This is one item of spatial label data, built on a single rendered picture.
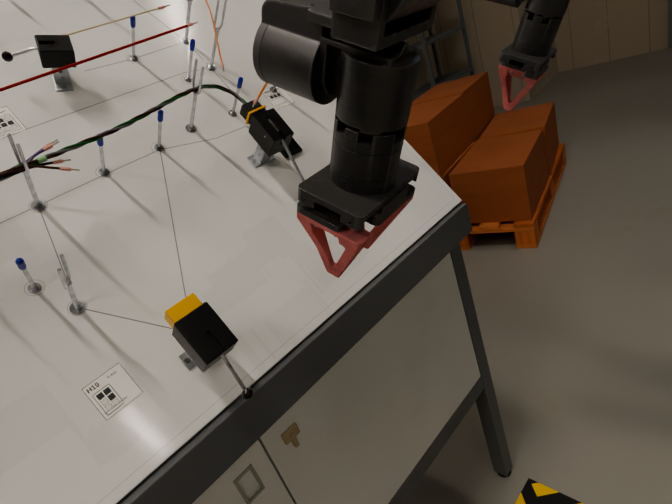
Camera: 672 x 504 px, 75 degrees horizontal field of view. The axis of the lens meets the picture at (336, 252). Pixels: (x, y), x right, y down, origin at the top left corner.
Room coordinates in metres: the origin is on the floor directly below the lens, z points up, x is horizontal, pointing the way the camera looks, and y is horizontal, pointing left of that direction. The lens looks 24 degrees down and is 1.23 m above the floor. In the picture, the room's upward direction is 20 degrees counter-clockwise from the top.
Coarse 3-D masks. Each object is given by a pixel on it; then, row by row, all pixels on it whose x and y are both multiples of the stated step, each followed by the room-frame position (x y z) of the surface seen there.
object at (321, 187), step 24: (336, 120) 0.35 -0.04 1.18; (336, 144) 0.35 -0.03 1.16; (360, 144) 0.33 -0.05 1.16; (384, 144) 0.33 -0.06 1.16; (336, 168) 0.35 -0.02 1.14; (360, 168) 0.34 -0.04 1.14; (384, 168) 0.34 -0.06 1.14; (408, 168) 0.38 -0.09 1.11; (312, 192) 0.35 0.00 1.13; (336, 192) 0.35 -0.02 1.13; (360, 192) 0.34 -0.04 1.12; (384, 192) 0.35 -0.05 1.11; (360, 216) 0.32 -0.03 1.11
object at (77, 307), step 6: (60, 258) 0.45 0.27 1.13; (66, 264) 0.46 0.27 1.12; (60, 270) 0.44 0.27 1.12; (66, 270) 0.47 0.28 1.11; (60, 276) 0.45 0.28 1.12; (66, 276) 0.48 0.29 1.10; (66, 282) 0.48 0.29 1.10; (66, 288) 0.47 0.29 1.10; (72, 288) 0.49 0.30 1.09; (72, 294) 0.50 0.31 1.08; (72, 300) 0.51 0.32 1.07; (72, 306) 0.53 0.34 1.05; (78, 306) 0.53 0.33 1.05; (84, 306) 0.54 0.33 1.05; (72, 312) 0.53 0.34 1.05; (78, 312) 0.53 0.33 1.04
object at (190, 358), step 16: (208, 304) 0.48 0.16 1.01; (192, 320) 0.46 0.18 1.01; (208, 320) 0.46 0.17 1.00; (176, 336) 0.47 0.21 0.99; (192, 336) 0.45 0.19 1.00; (208, 336) 0.45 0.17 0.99; (224, 336) 0.45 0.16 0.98; (192, 352) 0.45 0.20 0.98; (208, 352) 0.44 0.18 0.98; (224, 352) 0.45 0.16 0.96; (208, 368) 0.46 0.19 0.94; (240, 384) 0.44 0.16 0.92
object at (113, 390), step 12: (108, 372) 0.48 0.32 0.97; (120, 372) 0.48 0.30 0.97; (96, 384) 0.47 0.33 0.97; (108, 384) 0.47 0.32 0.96; (120, 384) 0.47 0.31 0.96; (132, 384) 0.47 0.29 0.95; (96, 396) 0.46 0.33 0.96; (108, 396) 0.46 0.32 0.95; (120, 396) 0.46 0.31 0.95; (132, 396) 0.46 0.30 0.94; (96, 408) 0.45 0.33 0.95; (108, 408) 0.45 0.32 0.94; (120, 408) 0.45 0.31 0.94
